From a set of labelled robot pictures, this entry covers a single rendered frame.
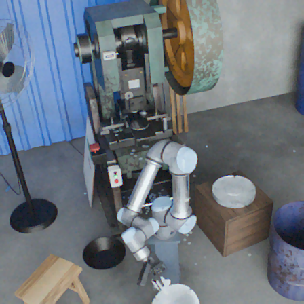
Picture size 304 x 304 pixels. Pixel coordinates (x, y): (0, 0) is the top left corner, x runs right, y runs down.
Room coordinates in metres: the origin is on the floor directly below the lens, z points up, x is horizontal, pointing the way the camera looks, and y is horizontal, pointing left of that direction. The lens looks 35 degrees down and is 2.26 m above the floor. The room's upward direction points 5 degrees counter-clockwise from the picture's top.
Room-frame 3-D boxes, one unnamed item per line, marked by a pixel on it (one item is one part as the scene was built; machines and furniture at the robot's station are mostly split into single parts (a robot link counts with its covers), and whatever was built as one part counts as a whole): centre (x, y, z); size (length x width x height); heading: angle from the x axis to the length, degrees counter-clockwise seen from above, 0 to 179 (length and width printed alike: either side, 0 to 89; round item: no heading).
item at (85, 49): (2.53, 0.35, 1.31); 0.22 x 0.12 x 0.22; 15
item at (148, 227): (1.51, 0.07, 0.75); 0.11 x 0.11 x 0.08; 46
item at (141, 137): (2.40, 0.06, 0.72); 0.25 x 0.14 x 0.14; 15
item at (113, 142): (2.57, 0.10, 0.67); 0.45 x 0.30 x 0.06; 105
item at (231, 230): (2.17, -0.53, 0.18); 0.40 x 0.38 x 0.35; 22
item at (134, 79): (2.53, 0.09, 1.04); 0.17 x 0.15 x 0.30; 15
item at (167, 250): (1.78, -0.03, 0.23); 0.19 x 0.19 x 0.45; 88
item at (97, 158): (2.27, 0.34, 0.62); 0.10 x 0.06 x 0.20; 105
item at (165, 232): (1.78, -0.03, 0.50); 0.15 x 0.15 x 0.10
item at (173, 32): (2.57, 0.10, 1.33); 0.66 x 0.18 x 0.18; 105
